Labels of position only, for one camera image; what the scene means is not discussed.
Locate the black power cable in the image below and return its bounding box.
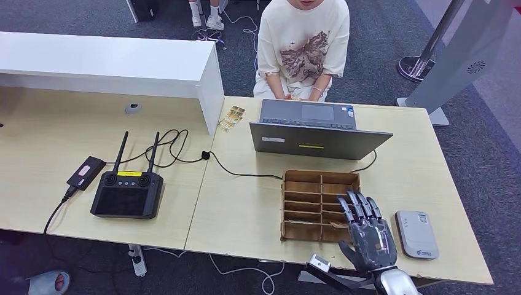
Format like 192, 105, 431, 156
42, 186, 78, 237

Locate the white flat metal bar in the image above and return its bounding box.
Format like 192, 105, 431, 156
297, 270, 377, 291

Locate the grey white card reader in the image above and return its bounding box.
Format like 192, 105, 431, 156
394, 210, 440, 261

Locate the wooden card organizer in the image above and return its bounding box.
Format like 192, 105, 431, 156
280, 170, 362, 244

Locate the white counter shelf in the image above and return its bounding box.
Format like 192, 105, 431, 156
0, 31, 225, 135

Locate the person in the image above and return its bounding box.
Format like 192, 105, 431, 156
253, 0, 351, 103

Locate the grey laptop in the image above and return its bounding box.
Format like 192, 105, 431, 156
249, 98, 394, 161

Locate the black looped laptop cable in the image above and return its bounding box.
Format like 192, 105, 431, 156
104, 128, 378, 180

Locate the white power strip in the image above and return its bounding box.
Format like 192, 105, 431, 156
128, 244, 148, 278

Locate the black box with pink label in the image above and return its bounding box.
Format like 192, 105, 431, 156
66, 156, 107, 192

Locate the black box with white panel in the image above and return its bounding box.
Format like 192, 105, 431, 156
126, 0, 160, 23

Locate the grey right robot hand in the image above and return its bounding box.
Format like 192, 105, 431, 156
337, 190, 399, 273

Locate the chrome stanchion post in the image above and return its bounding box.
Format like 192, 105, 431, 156
398, 0, 467, 84

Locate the black controller with antennas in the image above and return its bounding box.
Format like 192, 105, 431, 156
90, 131, 164, 221

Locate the grey kiosk stand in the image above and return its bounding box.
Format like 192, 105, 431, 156
396, 0, 517, 127

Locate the thin white cable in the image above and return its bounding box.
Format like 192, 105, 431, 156
224, 10, 261, 74

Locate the white floor cable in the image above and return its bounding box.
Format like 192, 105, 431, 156
143, 246, 286, 295

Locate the pale slipper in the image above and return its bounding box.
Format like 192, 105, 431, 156
26, 270, 71, 295

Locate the black star chair base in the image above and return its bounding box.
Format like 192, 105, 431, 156
194, 27, 227, 50

